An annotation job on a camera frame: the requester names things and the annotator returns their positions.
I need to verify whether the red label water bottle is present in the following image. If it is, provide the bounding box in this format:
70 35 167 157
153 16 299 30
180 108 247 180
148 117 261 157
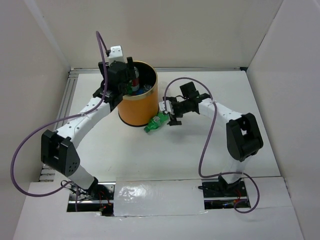
131 67 140 93

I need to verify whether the green bottle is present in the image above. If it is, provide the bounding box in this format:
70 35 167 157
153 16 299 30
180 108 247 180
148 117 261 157
143 111 169 133
126 80 133 96

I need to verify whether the green bottle front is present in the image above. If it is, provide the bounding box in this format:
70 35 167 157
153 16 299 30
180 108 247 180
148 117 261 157
126 80 133 96

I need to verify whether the clear bottle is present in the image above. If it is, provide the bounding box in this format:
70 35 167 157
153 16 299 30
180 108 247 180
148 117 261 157
143 84 152 92

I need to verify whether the blue label water bottle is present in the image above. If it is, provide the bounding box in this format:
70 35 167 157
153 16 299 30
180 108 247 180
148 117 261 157
135 88 145 96

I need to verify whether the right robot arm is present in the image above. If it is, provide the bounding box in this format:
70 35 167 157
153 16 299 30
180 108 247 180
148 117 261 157
159 81 264 196

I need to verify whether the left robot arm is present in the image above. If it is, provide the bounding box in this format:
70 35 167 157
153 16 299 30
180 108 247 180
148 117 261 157
41 57 136 200

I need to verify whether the orange cylindrical bin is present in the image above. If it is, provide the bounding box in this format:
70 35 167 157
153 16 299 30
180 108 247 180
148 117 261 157
117 61 159 127

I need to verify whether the silver tape sheet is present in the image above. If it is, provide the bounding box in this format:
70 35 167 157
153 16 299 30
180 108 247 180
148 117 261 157
113 179 206 217

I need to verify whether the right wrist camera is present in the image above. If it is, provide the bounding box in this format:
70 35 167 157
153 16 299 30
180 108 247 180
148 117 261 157
158 100 175 115

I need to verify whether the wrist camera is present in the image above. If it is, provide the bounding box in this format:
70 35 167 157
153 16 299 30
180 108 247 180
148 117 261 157
158 100 175 115
106 45 125 65

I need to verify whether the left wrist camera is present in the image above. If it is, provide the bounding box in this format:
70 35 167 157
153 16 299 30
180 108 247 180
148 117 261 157
106 45 125 65

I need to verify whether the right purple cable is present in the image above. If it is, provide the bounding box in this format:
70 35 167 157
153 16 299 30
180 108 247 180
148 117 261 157
163 77 261 214

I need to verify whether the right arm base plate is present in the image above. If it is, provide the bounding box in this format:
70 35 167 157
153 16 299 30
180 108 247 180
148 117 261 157
197 179 251 210

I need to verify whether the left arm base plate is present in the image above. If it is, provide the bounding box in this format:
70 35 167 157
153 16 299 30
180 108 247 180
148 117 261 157
66 182 116 217

